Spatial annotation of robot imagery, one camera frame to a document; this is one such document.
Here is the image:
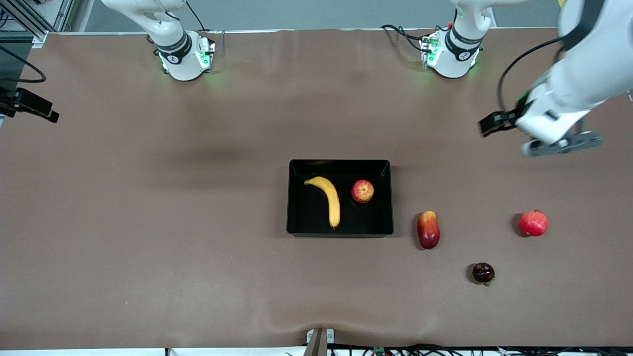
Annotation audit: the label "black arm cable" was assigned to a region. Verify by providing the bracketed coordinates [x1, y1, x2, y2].
[497, 37, 564, 113]
[0, 45, 47, 84]

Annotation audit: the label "red pomegranate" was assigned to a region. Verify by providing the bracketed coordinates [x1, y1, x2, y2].
[519, 210, 549, 237]

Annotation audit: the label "black right base cable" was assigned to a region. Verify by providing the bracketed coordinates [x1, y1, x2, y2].
[185, 0, 207, 33]

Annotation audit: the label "red yellow apple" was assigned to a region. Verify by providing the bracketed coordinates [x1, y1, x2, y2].
[351, 179, 375, 204]

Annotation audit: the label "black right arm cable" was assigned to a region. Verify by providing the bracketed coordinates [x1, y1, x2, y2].
[0, 45, 47, 84]

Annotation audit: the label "black plastic tray box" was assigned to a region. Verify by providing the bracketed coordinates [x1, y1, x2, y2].
[286, 159, 395, 238]

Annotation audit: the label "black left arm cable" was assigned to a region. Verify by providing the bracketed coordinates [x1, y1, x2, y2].
[497, 37, 564, 113]

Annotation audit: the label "black left base cables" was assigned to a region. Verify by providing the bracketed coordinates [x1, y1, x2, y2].
[380, 24, 428, 52]

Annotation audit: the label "red yellow mango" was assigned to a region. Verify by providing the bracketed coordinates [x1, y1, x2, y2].
[417, 211, 441, 250]

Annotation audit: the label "aluminium frame profile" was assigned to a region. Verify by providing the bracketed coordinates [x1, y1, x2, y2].
[0, 0, 75, 47]

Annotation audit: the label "yellow banana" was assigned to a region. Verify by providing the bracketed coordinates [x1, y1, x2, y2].
[304, 176, 341, 230]

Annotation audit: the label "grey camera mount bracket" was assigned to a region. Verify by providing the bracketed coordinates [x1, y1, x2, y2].
[304, 328, 336, 356]

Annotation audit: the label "dark purple mangosteen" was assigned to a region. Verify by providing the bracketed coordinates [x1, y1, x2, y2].
[472, 263, 496, 287]

